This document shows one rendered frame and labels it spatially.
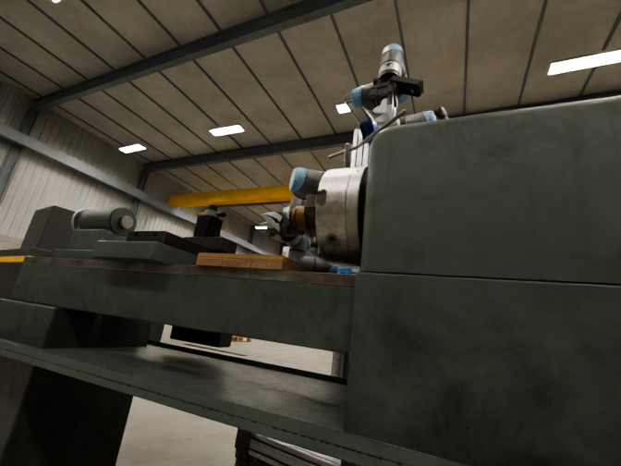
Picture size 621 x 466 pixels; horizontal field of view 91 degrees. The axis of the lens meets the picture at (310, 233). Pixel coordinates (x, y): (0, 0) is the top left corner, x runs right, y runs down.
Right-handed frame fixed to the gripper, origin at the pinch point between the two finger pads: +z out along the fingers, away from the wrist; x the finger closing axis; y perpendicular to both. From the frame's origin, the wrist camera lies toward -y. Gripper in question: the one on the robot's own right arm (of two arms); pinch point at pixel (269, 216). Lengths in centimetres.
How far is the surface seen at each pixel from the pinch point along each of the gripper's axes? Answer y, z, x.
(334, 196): -28.3, 12.3, 1.0
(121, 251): 41.5, 19.7, -19.7
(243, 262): -3.9, 14.6, -19.6
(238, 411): -19, 27, -53
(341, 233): -30.3, 9.1, -8.8
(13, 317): 95, 17, -47
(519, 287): -69, 18, -22
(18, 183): 1387, -431, 308
